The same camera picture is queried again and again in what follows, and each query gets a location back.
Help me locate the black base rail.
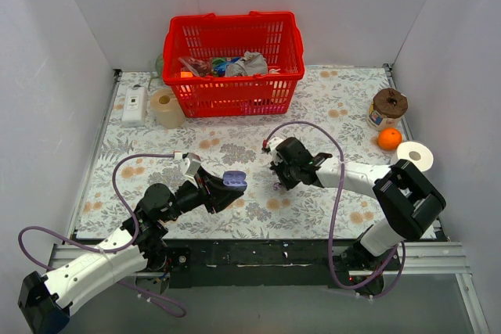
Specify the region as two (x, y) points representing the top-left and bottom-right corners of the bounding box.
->
(121, 238), (392, 288)

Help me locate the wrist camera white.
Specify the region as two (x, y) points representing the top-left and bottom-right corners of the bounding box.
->
(261, 137), (283, 165)
(174, 151), (201, 187)

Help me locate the purple cable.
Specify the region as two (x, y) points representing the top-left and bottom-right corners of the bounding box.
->
(17, 152), (189, 318)
(264, 120), (406, 291)

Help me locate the purple earbud charging case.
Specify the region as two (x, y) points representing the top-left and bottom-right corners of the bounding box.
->
(222, 171), (247, 192)

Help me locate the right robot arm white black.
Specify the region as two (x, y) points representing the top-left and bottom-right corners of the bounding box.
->
(263, 137), (446, 270)

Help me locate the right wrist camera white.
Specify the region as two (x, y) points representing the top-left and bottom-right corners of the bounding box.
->
(261, 137), (283, 165)

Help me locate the brown lidded jar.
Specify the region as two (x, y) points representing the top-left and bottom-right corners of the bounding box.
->
(366, 88), (409, 131)

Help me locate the red plastic shopping basket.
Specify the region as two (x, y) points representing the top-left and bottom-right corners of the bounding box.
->
(162, 11), (305, 118)

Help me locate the crumpled grey bag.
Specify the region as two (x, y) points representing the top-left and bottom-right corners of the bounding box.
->
(225, 52), (269, 77)

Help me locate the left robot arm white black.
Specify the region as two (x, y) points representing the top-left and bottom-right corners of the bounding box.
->
(18, 167), (247, 333)

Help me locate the beige tape roll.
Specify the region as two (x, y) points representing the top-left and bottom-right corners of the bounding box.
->
(150, 88), (186, 129)

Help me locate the white toilet paper roll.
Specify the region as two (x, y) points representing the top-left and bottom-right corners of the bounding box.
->
(391, 141), (434, 172)

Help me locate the floral table cloth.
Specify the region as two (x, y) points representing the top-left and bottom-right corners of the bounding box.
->
(75, 66), (391, 241)

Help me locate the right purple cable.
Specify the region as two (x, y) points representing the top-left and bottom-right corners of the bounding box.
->
(264, 120), (406, 291)

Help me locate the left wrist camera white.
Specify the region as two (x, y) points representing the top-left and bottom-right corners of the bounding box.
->
(174, 151), (201, 187)

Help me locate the orange fruit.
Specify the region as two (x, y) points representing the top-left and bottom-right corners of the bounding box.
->
(377, 127), (403, 151)

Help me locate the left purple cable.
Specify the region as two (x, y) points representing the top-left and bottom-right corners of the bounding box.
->
(17, 152), (189, 318)

